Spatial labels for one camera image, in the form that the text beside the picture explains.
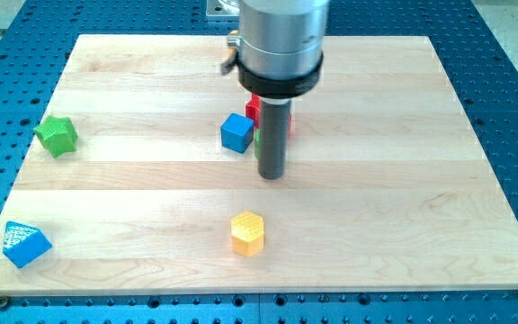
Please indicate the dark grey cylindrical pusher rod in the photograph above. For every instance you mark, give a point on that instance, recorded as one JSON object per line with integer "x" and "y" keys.
{"x": 274, "y": 128}

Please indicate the black ring collar mount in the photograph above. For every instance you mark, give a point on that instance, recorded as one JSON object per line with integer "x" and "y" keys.
{"x": 279, "y": 75}

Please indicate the blue cube block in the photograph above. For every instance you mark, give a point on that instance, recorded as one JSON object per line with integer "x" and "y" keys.
{"x": 237, "y": 133}

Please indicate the yellow hexagon block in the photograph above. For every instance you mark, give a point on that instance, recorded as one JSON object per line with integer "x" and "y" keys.
{"x": 247, "y": 233}

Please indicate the green block behind rod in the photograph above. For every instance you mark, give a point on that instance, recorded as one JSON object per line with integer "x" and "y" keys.
{"x": 257, "y": 143}

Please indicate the red block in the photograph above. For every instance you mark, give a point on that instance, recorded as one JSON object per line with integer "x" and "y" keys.
{"x": 253, "y": 109}

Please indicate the light wooden board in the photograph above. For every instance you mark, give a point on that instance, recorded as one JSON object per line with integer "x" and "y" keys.
{"x": 386, "y": 186}

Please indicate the green star block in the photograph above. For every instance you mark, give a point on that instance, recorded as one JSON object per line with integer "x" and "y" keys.
{"x": 57, "y": 135}

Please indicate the blue triangle block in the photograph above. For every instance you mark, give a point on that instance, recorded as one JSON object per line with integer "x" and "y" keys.
{"x": 23, "y": 244}

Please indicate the silver metal base bracket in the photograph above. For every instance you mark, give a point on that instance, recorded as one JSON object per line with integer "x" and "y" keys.
{"x": 222, "y": 8}

